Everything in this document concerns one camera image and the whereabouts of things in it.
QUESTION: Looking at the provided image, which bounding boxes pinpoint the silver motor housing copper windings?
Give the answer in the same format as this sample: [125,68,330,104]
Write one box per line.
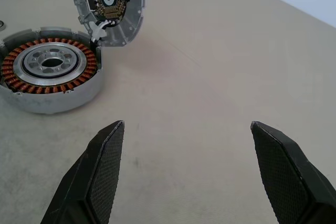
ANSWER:
[0,26,103,114]

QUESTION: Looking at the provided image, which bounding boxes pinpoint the silver motor cover circuit board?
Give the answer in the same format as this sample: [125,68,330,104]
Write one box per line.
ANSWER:
[70,0,145,48]

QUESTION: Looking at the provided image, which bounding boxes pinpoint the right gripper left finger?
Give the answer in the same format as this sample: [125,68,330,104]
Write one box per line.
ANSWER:
[39,120,125,224]

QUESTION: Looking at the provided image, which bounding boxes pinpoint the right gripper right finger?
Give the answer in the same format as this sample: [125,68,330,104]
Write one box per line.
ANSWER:
[250,121,336,224]

